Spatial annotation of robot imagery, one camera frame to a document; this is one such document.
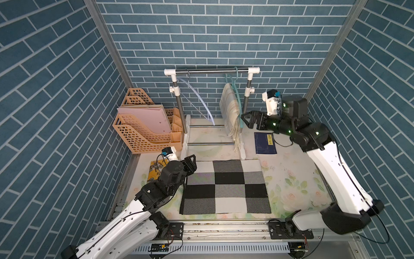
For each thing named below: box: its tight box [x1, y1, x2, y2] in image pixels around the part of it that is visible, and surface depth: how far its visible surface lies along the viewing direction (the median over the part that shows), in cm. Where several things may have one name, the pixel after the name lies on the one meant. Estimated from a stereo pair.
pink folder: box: [116, 107, 172, 134], surface depth 89 cm
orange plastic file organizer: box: [112, 87, 184, 154], surface depth 98 cm
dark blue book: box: [253, 132, 278, 154], surface depth 107 cm
